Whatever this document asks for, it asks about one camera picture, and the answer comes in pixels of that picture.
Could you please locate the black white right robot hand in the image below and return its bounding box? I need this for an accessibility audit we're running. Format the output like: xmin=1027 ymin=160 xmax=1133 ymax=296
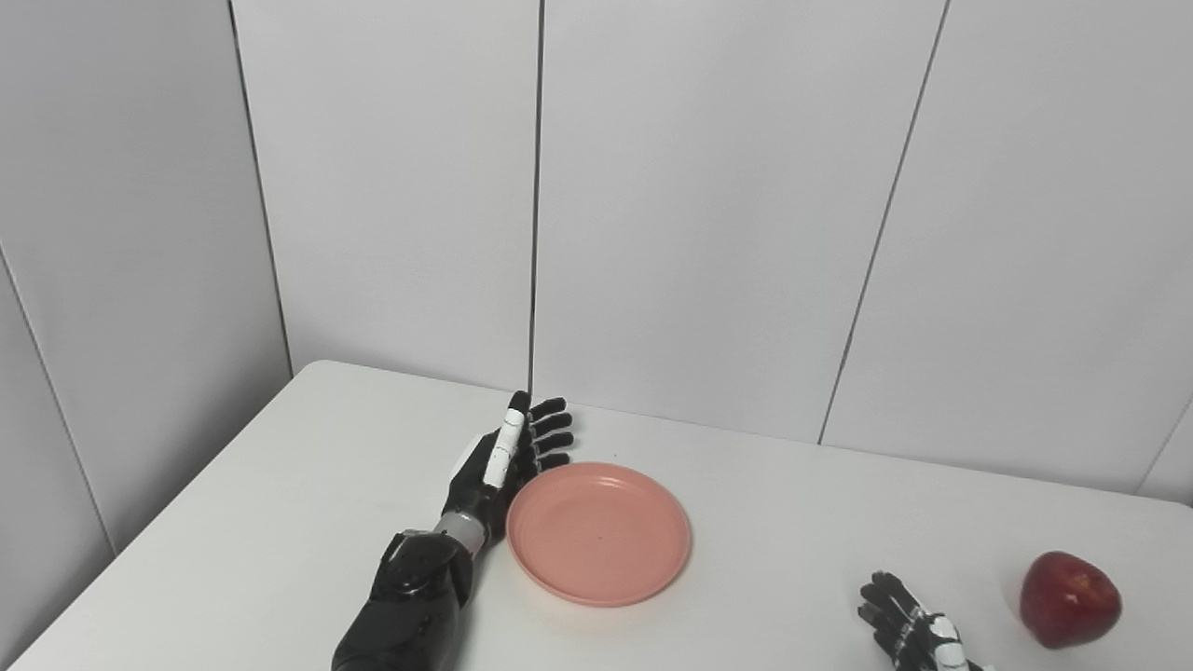
xmin=858 ymin=571 xmax=994 ymax=671

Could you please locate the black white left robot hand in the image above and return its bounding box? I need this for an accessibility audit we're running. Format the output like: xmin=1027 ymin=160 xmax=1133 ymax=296
xmin=441 ymin=390 xmax=575 ymax=541

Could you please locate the pink round plastic plate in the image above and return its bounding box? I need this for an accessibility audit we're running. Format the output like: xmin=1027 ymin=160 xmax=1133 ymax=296
xmin=506 ymin=462 xmax=692 ymax=609

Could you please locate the red apple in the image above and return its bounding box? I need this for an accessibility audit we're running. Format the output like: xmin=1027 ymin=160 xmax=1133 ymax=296
xmin=1019 ymin=551 xmax=1123 ymax=650

